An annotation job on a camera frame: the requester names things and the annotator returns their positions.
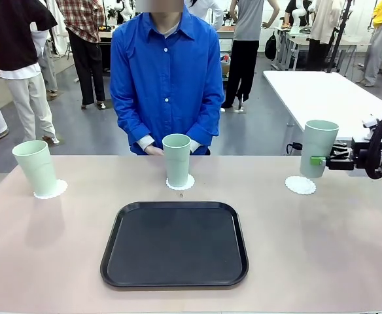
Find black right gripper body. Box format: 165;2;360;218
351;137;382;171

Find light green plastic cup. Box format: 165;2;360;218
12;139;59;198
162;133;192;188
300;120;339;179

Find white scalloped paper coaster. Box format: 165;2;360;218
33;179;69;200
165;173;196;191
285;175;317;196

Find person's right forearm blue sleeve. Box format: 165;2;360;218
110;94;155;155

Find person's left forearm blue sleeve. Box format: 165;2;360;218
186;94;225;155

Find large white table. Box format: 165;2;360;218
262;69;382;158

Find black metal stand pole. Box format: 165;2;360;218
324;0;354;75

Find grey background workbench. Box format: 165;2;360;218
273;25;372;71

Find black hanging bag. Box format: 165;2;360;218
264;31;278;61

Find bystander in beige coat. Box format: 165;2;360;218
306;0;343;71

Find seated bystander in black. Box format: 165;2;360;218
281;0;297;29

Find bystander in grey top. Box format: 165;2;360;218
220;0;282;114

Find black plastic serving tray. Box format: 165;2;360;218
99;201;250;288

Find person in blue shirt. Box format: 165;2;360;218
109;0;225;156

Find bystander in white shirt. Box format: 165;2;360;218
184;0;225;37

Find dark background workbench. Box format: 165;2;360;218
94;26;114;75

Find white and black background robot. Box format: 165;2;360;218
107;0;136;26

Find bystander in plaid shirt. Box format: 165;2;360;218
55;0;107;111

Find bystander in black shirt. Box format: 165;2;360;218
0;0;61;145

